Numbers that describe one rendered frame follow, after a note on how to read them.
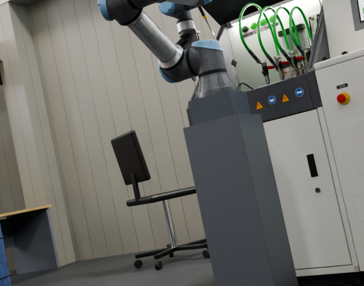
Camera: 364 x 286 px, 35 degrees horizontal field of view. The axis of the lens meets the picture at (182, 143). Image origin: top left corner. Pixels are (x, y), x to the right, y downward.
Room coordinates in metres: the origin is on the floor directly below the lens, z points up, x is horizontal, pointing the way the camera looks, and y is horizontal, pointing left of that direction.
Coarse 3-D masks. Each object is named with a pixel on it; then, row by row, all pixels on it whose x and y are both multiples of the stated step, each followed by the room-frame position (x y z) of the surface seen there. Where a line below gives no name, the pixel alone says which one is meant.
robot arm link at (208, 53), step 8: (200, 40) 2.22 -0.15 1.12; (208, 40) 2.21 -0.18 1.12; (216, 40) 2.23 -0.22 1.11; (192, 48) 2.26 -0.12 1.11; (200, 48) 2.22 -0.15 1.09; (208, 48) 2.21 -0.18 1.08; (216, 48) 2.21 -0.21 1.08; (192, 56) 2.24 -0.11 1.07; (200, 56) 2.22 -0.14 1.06; (208, 56) 2.21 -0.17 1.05; (216, 56) 2.21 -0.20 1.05; (192, 64) 2.24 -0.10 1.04; (200, 64) 2.23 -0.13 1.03; (208, 64) 2.21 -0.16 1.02; (216, 64) 2.21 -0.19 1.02; (224, 64) 2.24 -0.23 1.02; (192, 72) 2.27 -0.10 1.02; (200, 72) 2.23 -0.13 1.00
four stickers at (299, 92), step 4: (300, 88) 2.50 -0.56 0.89; (296, 92) 2.52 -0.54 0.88; (300, 92) 2.50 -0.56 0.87; (268, 96) 2.59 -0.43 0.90; (272, 96) 2.58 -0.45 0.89; (284, 96) 2.55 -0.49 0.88; (288, 96) 2.54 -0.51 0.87; (296, 96) 2.52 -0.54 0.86; (260, 100) 2.62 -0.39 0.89; (268, 100) 2.60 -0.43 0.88; (272, 100) 2.59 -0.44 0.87; (284, 100) 2.55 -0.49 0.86; (288, 100) 2.54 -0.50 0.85; (256, 104) 2.63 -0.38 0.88; (260, 104) 2.62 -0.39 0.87; (256, 108) 2.64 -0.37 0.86; (260, 108) 2.62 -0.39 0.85
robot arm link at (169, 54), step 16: (112, 0) 1.96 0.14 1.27; (128, 0) 1.94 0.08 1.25; (112, 16) 2.01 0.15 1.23; (128, 16) 2.01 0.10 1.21; (144, 16) 2.07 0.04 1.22; (144, 32) 2.10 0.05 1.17; (160, 32) 2.15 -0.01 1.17; (160, 48) 2.18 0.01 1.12; (176, 48) 2.25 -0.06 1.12; (160, 64) 2.27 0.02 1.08; (176, 64) 2.24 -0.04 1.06; (176, 80) 2.32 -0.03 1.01
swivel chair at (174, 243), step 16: (112, 144) 4.61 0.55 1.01; (128, 144) 4.35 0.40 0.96; (128, 160) 4.45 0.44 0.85; (144, 160) 4.28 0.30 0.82; (128, 176) 4.54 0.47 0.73; (144, 176) 4.30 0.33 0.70; (176, 192) 4.36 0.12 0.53; (192, 192) 4.43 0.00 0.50; (176, 240) 4.56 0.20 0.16; (144, 256) 4.59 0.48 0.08; (160, 256) 4.30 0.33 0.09; (208, 256) 4.33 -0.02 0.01
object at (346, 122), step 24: (336, 0) 2.66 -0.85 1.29; (336, 24) 2.64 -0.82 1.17; (336, 48) 2.63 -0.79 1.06; (360, 48) 2.56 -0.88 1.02; (336, 72) 2.40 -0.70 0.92; (360, 72) 2.35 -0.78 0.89; (336, 96) 2.42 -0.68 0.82; (360, 96) 2.36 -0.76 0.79; (336, 120) 2.43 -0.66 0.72; (360, 120) 2.37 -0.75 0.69; (336, 144) 2.44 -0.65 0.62; (360, 144) 2.38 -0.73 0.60; (360, 168) 2.40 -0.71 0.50; (360, 192) 2.41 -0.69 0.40; (360, 216) 2.42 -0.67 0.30; (360, 240) 2.44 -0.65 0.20; (360, 264) 2.45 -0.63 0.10
